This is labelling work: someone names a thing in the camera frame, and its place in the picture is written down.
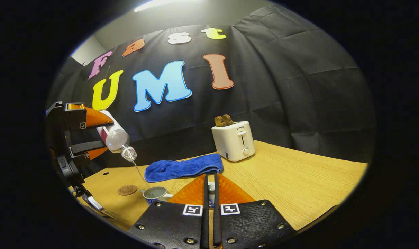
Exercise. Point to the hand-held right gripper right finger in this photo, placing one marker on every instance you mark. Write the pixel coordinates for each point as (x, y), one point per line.
(217, 228)

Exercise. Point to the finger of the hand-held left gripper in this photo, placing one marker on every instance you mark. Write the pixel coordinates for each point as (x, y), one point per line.
(71, 119)
(88, 147)

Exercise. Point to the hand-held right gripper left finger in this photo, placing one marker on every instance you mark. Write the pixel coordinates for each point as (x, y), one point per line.
(205, 228)

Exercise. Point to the clear water bottle pink label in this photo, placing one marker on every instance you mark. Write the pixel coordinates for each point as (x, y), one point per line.
(116, 138)

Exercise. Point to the round brown coaster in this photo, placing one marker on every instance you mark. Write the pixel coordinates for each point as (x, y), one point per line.
(127, 190)

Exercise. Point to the white teacup blue print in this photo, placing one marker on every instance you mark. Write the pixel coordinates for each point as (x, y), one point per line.
(154, 197)

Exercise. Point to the blue towel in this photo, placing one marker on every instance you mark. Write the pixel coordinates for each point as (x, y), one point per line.
(181, 167)

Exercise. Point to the white toaster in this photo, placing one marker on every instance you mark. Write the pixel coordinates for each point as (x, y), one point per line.
(231, 141)

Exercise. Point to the brown toast slice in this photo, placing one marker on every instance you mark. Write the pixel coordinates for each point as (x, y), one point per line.
(229, 119)
(219, 121)

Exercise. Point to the ceiling light strip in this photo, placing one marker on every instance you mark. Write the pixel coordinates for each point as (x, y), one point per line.
(154, 5)

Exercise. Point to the black backdrop cloth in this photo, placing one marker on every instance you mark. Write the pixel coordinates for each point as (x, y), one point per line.
(282, 86)

